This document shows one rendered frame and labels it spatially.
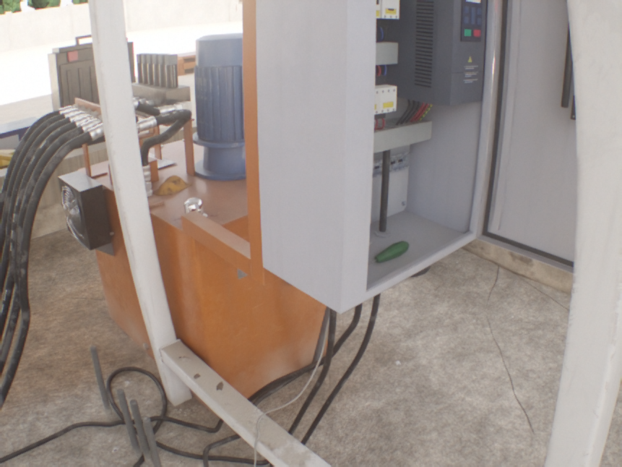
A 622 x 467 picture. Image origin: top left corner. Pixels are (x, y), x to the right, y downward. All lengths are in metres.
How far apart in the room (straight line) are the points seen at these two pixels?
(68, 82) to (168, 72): 1.62
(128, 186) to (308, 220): 0.54
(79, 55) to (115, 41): 1.95
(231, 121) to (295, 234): 0.71
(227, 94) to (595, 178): 1.19
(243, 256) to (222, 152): 0.59
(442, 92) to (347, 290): 0.37
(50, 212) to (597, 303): 2.76
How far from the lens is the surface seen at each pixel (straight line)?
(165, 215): 1.29
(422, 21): 0.90
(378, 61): 0.89
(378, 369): 1.70
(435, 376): 1.70
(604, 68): 0.38
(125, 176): 1.19
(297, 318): 1.55
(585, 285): 0.43
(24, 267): 1.27
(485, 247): 2.42
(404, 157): 1.09
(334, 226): 0.74
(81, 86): 3.07
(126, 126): 1.16
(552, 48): 0.97
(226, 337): 1.37
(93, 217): 1.59
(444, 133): 1.06
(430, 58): 0.90
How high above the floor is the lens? 1.10
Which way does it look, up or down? 25 degrees down
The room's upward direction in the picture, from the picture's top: straight up
